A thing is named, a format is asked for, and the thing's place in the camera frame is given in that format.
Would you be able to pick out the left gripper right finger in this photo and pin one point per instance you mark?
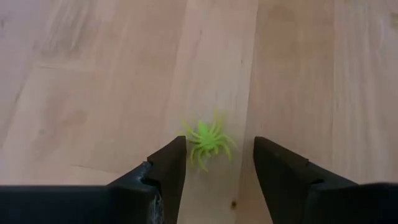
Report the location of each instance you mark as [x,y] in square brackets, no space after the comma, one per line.
[342,205]

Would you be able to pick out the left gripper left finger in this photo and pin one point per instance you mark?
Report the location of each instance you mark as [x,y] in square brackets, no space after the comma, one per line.
[93,205]

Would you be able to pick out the green plastic spider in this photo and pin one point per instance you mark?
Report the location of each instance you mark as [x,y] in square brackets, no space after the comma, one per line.
[206,140]

